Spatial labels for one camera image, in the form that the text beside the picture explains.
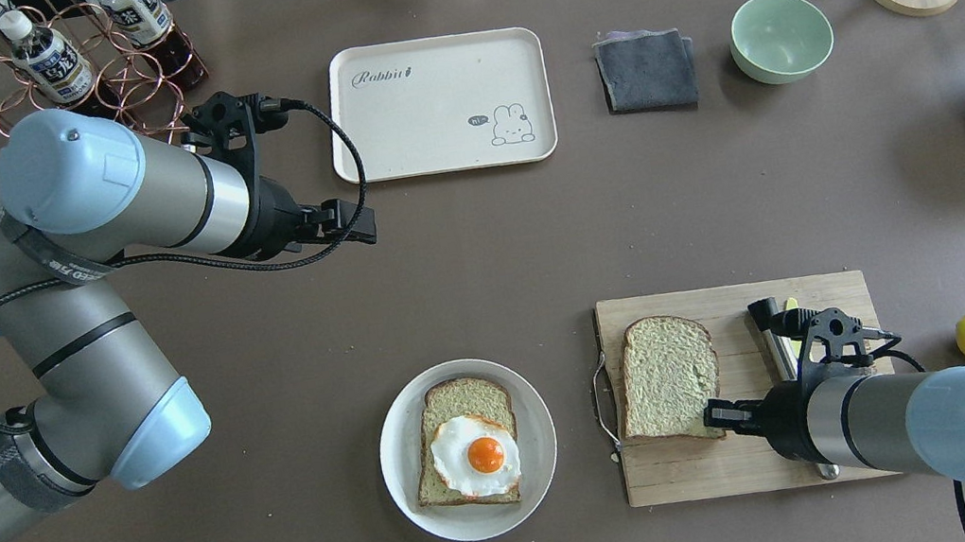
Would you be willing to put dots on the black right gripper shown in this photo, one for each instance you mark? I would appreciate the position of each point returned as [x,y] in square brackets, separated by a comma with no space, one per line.
[786,419]

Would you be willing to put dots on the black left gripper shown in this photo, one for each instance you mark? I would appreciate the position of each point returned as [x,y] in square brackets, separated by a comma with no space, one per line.
[275,216]

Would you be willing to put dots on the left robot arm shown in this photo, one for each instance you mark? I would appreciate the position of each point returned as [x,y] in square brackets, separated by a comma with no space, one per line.
[85,393]

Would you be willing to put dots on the wooden cutting board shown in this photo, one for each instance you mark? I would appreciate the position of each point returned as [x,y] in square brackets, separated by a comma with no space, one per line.
[666,470]

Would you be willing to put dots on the white plate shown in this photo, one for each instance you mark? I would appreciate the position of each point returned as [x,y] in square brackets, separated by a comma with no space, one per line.
[400,450]

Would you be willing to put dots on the metal muddler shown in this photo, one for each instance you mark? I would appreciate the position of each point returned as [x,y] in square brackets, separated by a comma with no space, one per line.
[786,370]

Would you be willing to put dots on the mint green bowl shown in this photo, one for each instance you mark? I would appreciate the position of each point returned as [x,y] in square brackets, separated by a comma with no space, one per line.
[780,41]

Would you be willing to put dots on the fried egg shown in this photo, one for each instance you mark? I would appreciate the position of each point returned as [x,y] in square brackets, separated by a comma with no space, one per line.
[476,457]

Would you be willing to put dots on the dark grey folded cloth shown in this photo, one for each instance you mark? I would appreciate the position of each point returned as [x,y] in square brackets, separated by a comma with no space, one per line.
[647,70]

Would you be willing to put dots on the bread slice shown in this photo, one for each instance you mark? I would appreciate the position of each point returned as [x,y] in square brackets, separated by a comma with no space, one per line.
[451,399]
[670,373]

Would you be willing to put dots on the cream rabbit tray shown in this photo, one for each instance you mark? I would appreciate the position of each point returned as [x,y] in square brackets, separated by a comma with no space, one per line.
[441,104]

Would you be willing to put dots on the copper wire bottle rack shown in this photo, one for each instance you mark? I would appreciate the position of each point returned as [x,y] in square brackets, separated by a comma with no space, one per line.
[126,87]

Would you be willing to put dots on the yellow plastic knife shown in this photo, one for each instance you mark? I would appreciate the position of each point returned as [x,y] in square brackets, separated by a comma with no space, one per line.
[793,326]

